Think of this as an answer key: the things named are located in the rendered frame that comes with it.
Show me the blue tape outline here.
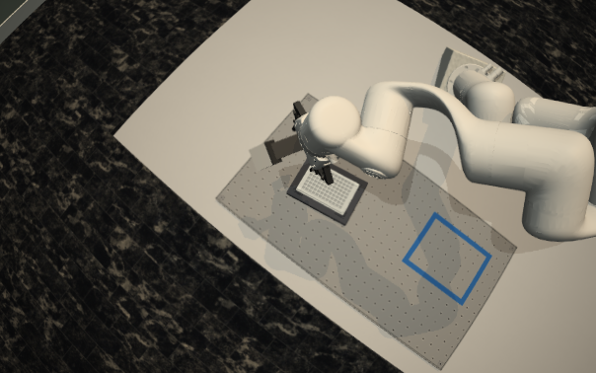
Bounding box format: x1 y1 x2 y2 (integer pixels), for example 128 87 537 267
402 211 492 306

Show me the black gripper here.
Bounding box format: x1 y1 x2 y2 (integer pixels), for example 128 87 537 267
292 101 334 185

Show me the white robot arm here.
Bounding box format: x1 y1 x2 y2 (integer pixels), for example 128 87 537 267
249 63 596 242

